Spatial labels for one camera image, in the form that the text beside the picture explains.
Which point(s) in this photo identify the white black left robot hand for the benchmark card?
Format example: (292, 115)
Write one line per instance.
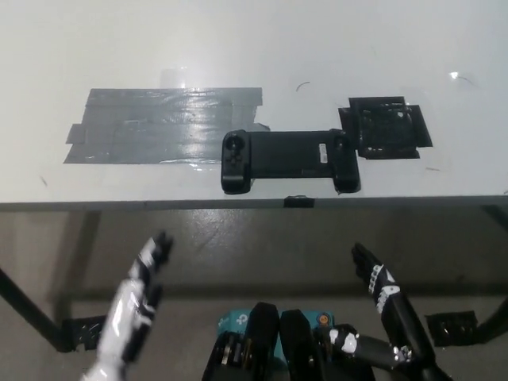
(119, 313)

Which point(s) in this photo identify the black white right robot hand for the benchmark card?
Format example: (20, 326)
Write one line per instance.
(397, 313)

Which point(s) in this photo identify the black game controller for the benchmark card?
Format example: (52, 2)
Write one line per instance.
(285, 155)

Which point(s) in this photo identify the black floor tape patch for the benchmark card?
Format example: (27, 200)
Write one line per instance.
(452, 327)
(85, 331)

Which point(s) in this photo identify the teal router box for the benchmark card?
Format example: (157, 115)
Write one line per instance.
(234, 319)

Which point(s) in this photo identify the small black tape strip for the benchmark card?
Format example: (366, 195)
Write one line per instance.
(299, 201)

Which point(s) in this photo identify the black tape square patch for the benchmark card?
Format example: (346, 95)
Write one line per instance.
(383, 127)

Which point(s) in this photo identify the large grey tape patch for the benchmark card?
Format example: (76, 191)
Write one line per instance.
(151, 127)

